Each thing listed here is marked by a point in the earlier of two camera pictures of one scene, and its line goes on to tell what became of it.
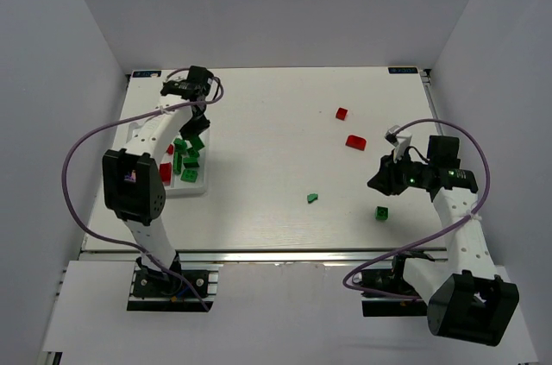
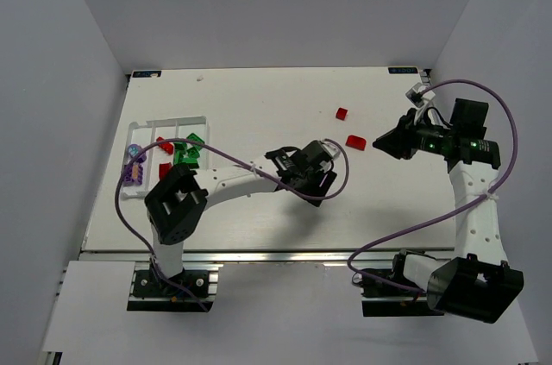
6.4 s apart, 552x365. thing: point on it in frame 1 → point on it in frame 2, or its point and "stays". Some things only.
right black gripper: [389, 175] → [410, 135]
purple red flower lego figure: [166, 173] stays
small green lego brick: [179, 146] stays
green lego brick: [197, 143] → [193, 153]
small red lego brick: [341, 113] stays
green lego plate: [177, 163] stays
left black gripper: [194, 126] → [317, 181]
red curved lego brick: [356, 142] stays
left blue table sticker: [147, 73] stays
